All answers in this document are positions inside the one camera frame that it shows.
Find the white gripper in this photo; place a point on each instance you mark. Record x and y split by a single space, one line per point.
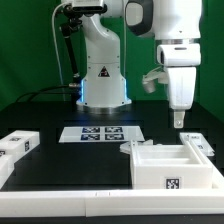
179 62

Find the white cabinet door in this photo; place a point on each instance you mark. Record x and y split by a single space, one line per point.
199 140
128 146

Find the white cabinet body box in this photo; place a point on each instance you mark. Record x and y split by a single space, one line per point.
170 167

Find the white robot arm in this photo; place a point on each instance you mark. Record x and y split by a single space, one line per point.
174 25

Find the white marker base sheet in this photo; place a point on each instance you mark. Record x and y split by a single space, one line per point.
101 134

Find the white block with markers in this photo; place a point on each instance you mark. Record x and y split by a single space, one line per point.
19 143

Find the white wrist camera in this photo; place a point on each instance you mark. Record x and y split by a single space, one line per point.
148 80

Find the white frame rail fence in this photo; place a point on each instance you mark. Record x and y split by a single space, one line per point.
114 202

